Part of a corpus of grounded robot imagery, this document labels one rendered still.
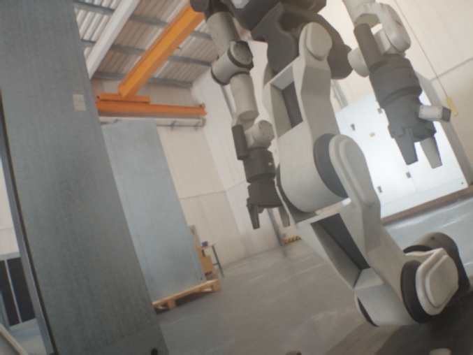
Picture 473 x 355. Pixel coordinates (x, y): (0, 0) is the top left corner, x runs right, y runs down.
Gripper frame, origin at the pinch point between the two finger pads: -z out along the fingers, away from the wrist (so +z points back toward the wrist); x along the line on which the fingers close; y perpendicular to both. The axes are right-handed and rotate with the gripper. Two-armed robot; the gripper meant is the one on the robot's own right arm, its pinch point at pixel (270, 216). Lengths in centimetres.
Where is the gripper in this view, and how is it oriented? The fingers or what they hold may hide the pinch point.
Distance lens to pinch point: 92.7
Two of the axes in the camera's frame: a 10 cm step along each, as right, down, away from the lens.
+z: -1.9, -9.3, 3.1
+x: -7.9, -0.5, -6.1
